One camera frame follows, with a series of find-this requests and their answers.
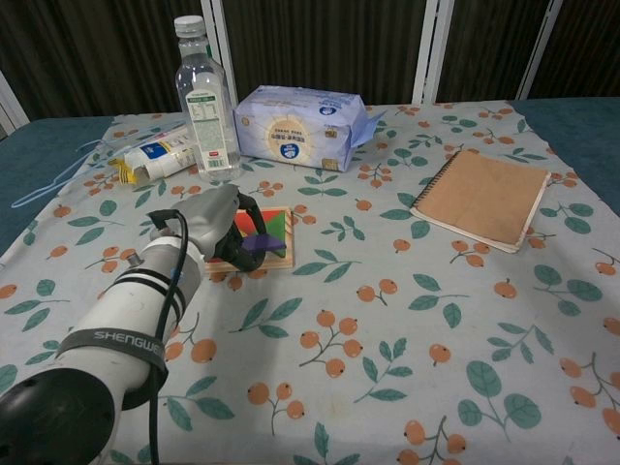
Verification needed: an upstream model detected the white yellow small carton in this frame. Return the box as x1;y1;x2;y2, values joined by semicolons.
107;129;201;188

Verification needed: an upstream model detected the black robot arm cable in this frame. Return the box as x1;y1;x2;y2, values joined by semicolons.
146;208;191;465

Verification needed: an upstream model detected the orange large triangle tangram piece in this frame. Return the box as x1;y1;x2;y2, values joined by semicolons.
232;208;291;234

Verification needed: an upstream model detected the light blue string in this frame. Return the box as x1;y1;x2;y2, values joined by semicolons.
11;122;191;210

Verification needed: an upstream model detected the dark folding screen partition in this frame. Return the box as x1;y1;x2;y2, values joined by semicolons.
0;0;620;128

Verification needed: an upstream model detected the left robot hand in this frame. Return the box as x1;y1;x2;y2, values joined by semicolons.
171;185;292;272

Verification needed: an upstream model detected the green large triangle tangram piece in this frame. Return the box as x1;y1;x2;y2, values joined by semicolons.
261;212;293;257

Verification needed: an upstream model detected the floral patterned tablecloth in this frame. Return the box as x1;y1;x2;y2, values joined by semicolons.
0;98;620;465

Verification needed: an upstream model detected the wooden tangram puzzle tray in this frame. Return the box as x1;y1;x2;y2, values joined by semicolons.
204;204;297;275

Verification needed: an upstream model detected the brown spiral notebook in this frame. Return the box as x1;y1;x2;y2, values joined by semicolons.
410;148;554;255

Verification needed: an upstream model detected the purple tangram piece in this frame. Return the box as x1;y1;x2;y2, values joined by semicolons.
240;232;288;259

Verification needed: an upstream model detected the clear plastic water bottle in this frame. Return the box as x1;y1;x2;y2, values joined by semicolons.
173;15;243;183

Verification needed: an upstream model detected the blue white tissue pack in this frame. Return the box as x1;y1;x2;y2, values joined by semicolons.
232;84;389;173

